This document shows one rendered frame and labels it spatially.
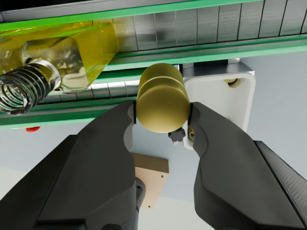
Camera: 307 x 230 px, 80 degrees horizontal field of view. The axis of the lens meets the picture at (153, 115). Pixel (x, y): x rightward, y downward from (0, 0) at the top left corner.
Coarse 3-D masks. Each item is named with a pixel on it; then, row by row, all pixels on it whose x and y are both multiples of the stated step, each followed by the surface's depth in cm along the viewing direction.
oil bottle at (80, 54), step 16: (64, 32) 21; (80, 32) 20; (96, 32) 24; (112, 32) 32; (32, 48) 16; (48, 48) 16; (64, 48) 17; (80, 48) 19; (96, 48) 23; (112, 48) 31; (64, 64) 17; (80, 64) 18; (96, 64) 23; (64, 80) 18; (80, 80) 19
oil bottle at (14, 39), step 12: (60, 24) 30; (72, 24) 30; (0, 36) 19; (12, 36) 18; (24, 36) 19; (36, 36) 21; (0, 48) 17; (12, 48) 18; (0, 60) 17; (12, 60) 18; (0, 72) 17
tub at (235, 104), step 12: (240, 72) 43; (192, 84) 51; (204, 84) 51; (216, 84) 51; (240, 84) 49; (252, 84) 44; (192, 96) 53; (204, 96) 53; (216, 96) 53; (228, 96) 53; (240, 96) 49; (252, 96) 45; (216, 108) 55; (228, 108) 55; (240, 108) 50; (240, 120) 51; (192, 144) 55
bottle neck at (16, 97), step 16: (32, 64) 15; (48, 64) 16; (0, 80) 12; (16, 80) 13; (32, 80) 14; (48, 80) 15; (0, 96) 13; (16, 96) 15; (32, 96) 13; (16, 112) 13
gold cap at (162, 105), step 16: (160, 64) 14; (144, 80) 12; (160, 80) 11; (176, 80) 12; (144, 96) 11; (160, 96) 11; (176, 96) 11; (144, 112) 11; (160, 112) 11; (176, 112) 11; (160, 128) 12; (176, 128) 12
